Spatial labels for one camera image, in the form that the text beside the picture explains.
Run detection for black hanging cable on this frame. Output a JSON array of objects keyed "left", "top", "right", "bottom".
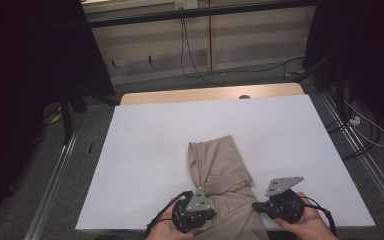
[
  {"left": 179, "top": 16, "right": 224, "bottom": 87},
  {"left": 183, "top": 18, "right": 306, "bottom": 84}
]

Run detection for person's left hand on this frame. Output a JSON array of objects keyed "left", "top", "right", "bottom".
[{"left": 145, "top": 197, "right": 201, "bottom": 240}]

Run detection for white cable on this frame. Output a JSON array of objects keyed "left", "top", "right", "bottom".
[{"left": 344, "top": 99, "right": 384, "bottom": 148}]

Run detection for black metal stand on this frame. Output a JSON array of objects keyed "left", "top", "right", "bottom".
[
  {"left": 58, "top": 89, "right": 89, "bottom": 144},
  {"left": 293, "top": 56, "right": 348, "bottom": 118}
]

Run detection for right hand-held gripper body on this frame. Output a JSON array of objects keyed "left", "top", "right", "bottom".
[{"left": 265, "top": 176, "right": 306, "bottom": 225}]

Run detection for black horizontal bar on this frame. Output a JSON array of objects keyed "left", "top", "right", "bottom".
[{"left": 85, "top": 0, "right": 318, "bottom": 29}]

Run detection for right hand-held gripper black cable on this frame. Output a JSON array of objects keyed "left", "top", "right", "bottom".
[{"left": 299, "top": 195, "right": 338, "bottom": 236}]

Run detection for light wooden table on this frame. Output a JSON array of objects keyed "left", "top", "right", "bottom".
[{"left": 119, "top": 82, "right": 305, "bottom": 106}]

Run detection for beige pants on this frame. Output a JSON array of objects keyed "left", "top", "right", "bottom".
[{"left": 187, "top": 134, "right": 270, "bottom": 240}]

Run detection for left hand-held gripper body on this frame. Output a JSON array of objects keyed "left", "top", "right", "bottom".
[{"left": 171, "top": 187, "right": 217, "bottom": 234}]

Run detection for white wall socket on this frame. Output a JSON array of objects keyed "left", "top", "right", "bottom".
[{"left": 174, "top": 0, "right": 199, "bottom": 10}]

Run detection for white table cover board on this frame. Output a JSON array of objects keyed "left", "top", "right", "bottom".
[{"left": 75, "top": 94, "right": 376, "bottom": 233}]

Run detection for left hand-held gripper black cable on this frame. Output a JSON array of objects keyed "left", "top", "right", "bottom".
[{"left": 144, "top": 190, "right": 194, "bottom": 238}]

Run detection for hand-held gripper black cable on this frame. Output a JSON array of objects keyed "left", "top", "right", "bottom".
[
  {"left": 299, "top": 195, "right": 338, "bottom": 236},
  {"left": 144, "top": 190, "right": 194, "bottom": 238}
]

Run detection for black floor cables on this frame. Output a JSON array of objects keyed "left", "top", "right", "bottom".
[{"left": 324, "top": 99, "right": 381, "bottom": 161}]

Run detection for aluminium floor rail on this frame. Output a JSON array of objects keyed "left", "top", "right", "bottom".
[
  {"left": 318, "top": 91, "right": 384, "bottom": 218},
  {"left": 24, "top": 131, "right": 79, "bottom": 240}
]

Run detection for light wooden cabinet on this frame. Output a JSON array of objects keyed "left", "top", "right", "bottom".
[{"left": 83, "top": 0, "right": 318, "bottom": 86}]

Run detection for black curtain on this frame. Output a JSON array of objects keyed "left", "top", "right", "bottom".
[
  {"left": 0, "top": 0, "right": 116, "bottom": 231},
  {"left": 301, "top": 0, "right": 384, "bottom": 141}
]

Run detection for person's right hand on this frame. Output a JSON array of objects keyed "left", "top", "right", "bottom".
[{"left": 274, "top": 192, "right": 338, "bottom": 240}]

